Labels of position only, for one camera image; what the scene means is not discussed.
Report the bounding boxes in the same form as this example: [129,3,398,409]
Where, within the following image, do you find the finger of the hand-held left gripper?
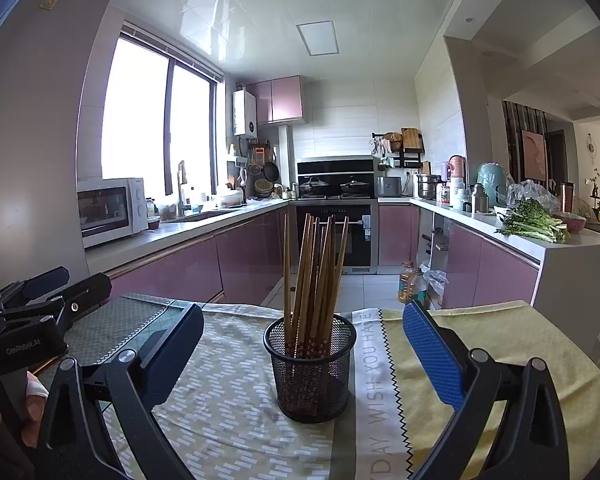
[0,266,71,311]
[0,272,113,331]

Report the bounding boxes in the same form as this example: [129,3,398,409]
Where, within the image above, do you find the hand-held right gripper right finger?
[402,300,571,480]

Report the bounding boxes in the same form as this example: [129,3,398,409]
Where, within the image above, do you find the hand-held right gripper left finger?
[34,302,205,480]

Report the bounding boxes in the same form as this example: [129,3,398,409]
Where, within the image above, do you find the black mesh utensil holder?
[263,314,357,423]

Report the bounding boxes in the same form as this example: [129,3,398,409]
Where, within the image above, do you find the bunch of wooden chopsticks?
[282,212,350,411]

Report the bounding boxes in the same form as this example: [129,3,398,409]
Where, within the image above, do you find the person's left hand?
[22,370,50,425]

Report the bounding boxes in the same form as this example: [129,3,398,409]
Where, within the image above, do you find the patterned printed tablecloth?
[30,292,600,480]

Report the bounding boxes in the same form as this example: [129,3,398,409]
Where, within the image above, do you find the dark sauce bottle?
[410,267,428,306]

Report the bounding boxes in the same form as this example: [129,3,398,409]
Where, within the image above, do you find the yellow cooking oil bottle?
[399,261,416,303]

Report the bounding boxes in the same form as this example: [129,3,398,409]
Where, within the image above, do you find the crumpled plastic bag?
[422,260,448,296]

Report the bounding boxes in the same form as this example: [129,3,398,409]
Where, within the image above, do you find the white microwave oven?
[76,177,147,248]

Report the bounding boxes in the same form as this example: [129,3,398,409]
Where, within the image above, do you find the pink base cabinets with sink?
[87,200,298,306]

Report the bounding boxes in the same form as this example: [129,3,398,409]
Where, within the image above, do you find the pink base cabinets under appliances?
[377,202,541,311]

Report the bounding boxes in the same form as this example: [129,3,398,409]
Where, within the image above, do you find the black built-in oven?
[296,200,378,273]

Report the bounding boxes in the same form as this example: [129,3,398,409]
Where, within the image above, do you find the steel kitchen faucet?
[176,160,188,218]

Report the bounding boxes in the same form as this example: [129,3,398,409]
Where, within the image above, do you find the grey refrigerator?
[0,0,126,301]

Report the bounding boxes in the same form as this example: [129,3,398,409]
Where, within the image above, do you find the bunch of green vegetables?
[495,199,571,244]

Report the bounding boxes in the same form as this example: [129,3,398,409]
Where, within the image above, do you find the steel steamer pot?
[417,174,441,200]

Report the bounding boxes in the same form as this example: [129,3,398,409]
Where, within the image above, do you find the green air fryer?
[476,162,511,206]

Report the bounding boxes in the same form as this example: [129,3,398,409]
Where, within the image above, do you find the kitchen window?
[101,35,223,196]

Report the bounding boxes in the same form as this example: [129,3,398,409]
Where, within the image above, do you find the clear plastic bag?
[507,180,561,216]

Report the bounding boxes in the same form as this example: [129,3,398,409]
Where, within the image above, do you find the pink bowl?
[555,212,587,233]

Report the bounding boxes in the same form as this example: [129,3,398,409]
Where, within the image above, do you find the hanging pans and strainers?
[250,142,281,198]

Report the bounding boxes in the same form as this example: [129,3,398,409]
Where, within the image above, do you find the black range hood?
[296,156,376,198]

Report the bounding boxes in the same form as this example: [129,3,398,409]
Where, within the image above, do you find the ceiling light panel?
[296,21,340,56]

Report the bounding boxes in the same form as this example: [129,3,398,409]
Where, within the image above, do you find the black wall rack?
[372,127,426,168]

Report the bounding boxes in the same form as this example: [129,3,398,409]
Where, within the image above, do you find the framed wall picture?
[521,130,548,183]

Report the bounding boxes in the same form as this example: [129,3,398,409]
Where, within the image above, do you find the white wall water heater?
[233,90,257,137]

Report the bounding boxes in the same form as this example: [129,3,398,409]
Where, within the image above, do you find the pink wall cabinet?
[247,76,303,125]

